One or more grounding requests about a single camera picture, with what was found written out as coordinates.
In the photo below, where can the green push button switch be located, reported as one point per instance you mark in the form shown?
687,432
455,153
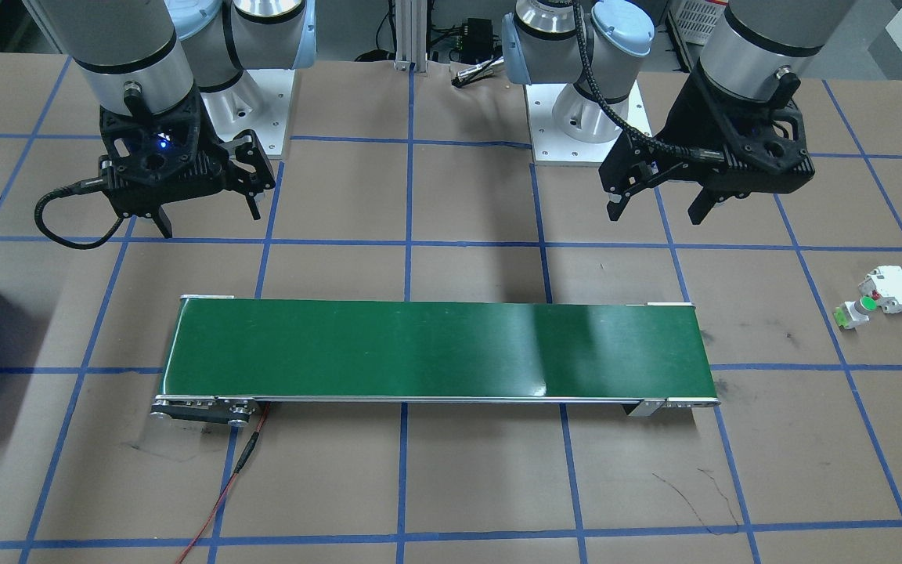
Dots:
854,313

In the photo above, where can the green belt conveyor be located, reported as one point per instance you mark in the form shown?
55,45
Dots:
420,352

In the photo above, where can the white perforated crate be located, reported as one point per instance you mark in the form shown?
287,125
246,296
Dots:
701,16

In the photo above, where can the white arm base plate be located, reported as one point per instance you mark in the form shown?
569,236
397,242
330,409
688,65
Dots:
545,149
271,102

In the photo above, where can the silver UR5e robot arm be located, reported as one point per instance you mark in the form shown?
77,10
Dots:
122,31
756,39

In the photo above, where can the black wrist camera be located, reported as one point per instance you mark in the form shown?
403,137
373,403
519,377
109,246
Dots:
772,149
157,176

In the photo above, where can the white circuit breaker module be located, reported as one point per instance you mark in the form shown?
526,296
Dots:
893,290

